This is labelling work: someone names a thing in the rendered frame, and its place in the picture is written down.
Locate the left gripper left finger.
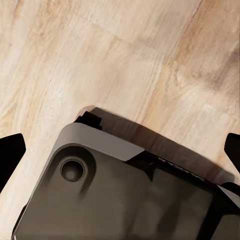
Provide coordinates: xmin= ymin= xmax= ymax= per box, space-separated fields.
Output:
xmin=0 ymin=133 xmax=26 ymax=193

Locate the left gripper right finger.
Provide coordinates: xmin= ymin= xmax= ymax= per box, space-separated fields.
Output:
xmin=224 ymin=132 xmax=240 ymax=173

